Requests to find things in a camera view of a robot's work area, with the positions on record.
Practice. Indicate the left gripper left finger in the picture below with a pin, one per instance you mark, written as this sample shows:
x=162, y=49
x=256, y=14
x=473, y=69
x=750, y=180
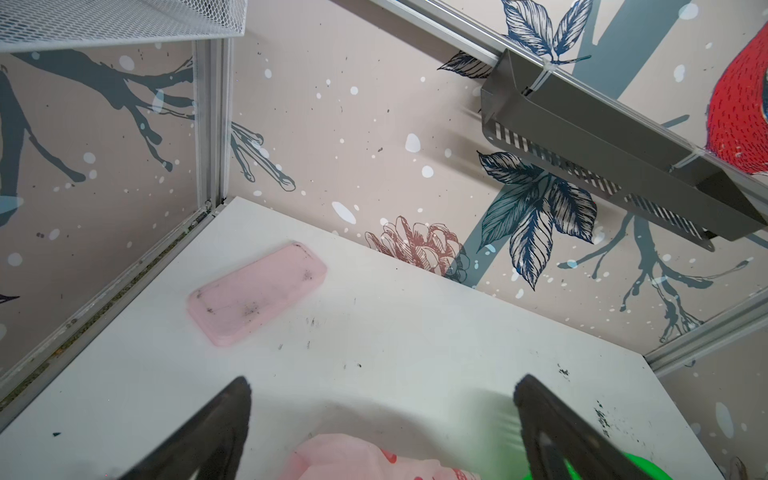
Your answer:
x=209, y=445

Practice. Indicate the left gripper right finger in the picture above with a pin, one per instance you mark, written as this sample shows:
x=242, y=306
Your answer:
x=559, y=443

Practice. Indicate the pink plastic bag with fruit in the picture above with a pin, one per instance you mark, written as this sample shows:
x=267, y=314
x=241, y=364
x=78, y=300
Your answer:
x=340, y=456

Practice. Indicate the pink rectangular lid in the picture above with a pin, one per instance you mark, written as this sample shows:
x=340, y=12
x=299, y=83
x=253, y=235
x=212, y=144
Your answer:
x=237, y=304

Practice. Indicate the black hanging wall basket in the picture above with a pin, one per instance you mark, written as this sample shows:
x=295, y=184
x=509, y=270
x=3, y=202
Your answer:
x=545, y=119

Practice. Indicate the aluminium horizontal frame bar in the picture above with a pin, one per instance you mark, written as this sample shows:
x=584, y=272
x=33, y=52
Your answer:
x=460, y=31

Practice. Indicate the white wire mesh shelf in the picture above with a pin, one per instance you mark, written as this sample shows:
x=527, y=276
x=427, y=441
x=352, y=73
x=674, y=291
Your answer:
x=41, y=25

